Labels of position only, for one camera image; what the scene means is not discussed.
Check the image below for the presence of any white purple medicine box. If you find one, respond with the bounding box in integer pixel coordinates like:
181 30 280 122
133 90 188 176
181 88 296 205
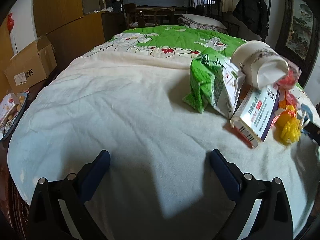
230 85 279 148

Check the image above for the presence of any white pillow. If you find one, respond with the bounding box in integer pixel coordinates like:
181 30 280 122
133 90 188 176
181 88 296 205
182 14 227 29

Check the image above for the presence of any clear red plastic bag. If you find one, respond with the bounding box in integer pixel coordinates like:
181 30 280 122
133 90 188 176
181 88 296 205
276 61 302 108

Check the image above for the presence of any wooden wardrobe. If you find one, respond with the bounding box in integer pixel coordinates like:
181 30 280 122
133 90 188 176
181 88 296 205
33 0 126 69

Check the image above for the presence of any yellow foam net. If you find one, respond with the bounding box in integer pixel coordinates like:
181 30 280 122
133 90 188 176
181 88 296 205
276 105 301 144

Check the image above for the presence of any blue plate with snacks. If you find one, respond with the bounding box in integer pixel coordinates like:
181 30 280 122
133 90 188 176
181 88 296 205
1 92 28 140

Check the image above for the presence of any white paper cup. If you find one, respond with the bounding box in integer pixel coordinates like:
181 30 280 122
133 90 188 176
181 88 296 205
230 40 289 89

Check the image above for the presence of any green snack bag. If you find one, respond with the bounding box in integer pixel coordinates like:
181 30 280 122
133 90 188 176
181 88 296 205
183 48 245 119

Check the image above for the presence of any framed landscape painting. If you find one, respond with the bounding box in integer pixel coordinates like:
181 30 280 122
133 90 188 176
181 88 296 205
276 0 319 86

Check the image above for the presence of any red hanging ornament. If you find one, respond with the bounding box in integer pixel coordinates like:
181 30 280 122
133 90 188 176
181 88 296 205
7 12 14 33

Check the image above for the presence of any black coat on rack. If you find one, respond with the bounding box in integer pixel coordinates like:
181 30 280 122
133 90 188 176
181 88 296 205
232 0 268 40

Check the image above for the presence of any brown cardboard box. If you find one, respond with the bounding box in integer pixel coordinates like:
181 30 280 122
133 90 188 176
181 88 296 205
4 36 57 93

